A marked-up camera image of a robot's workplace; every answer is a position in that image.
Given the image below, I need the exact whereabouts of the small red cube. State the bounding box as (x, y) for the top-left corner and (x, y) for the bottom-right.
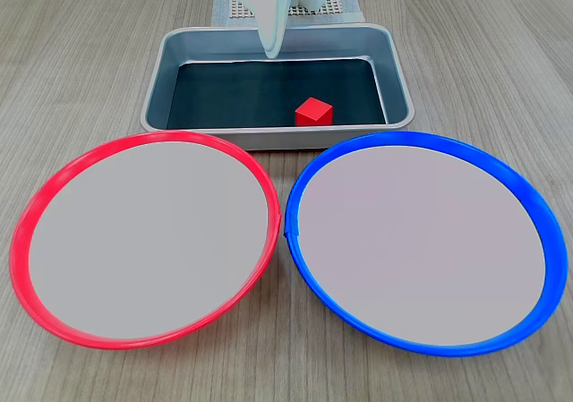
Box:
(295, 97), (334, 127)

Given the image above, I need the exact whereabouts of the black tray mat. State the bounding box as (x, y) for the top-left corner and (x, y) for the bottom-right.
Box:
(166, 57), (388, 130)

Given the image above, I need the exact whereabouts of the steel tray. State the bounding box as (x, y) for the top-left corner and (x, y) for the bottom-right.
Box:
(140, 22), (416, 151)

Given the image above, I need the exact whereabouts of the red-rimmed white plate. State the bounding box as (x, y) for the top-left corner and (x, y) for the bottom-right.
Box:
(8, 129), (283, 352)

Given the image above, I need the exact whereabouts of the blue-rimmed white plate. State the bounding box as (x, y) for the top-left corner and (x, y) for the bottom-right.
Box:
(284, 131), (564, 357)

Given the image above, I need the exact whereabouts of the pale perforated base plate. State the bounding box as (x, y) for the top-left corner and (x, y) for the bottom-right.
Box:
(228, 0), (346, 19)

